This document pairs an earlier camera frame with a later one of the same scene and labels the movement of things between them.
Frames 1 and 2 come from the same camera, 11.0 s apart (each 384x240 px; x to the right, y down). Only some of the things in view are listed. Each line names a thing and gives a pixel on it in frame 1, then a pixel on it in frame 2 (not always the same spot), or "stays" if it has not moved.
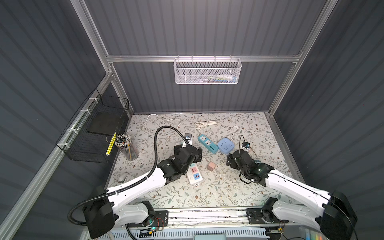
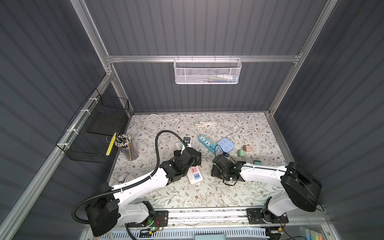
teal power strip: x=208 y=144 stays
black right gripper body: x=233 y=164 to x=216 y=172
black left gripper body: x=198 y=158 stays
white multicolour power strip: x=194 y=173 stays
